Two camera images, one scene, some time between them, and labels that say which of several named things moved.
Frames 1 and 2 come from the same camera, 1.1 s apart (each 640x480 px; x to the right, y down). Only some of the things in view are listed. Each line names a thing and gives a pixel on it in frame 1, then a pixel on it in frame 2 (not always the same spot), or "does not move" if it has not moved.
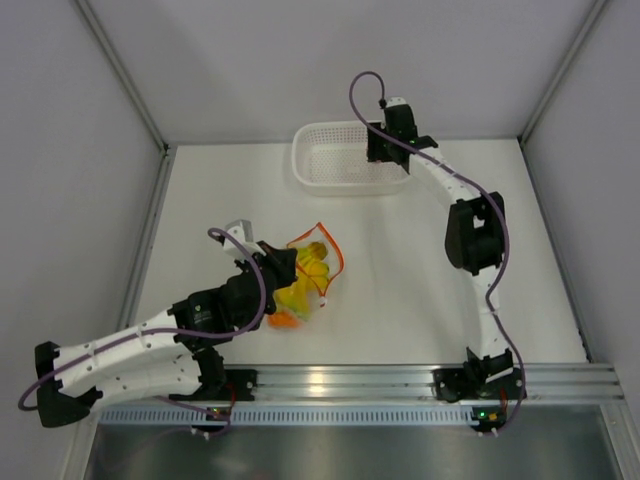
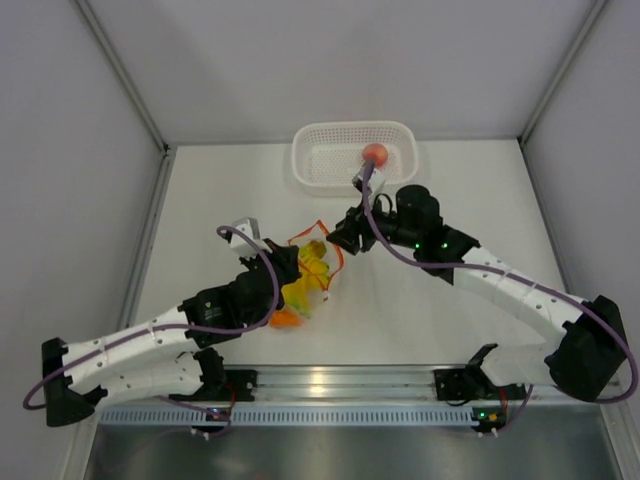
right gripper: (376, 153) to (349, 230)
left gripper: (285, 271) does not move
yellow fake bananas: (312, 276) does not move
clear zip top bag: (319, 260) does not move
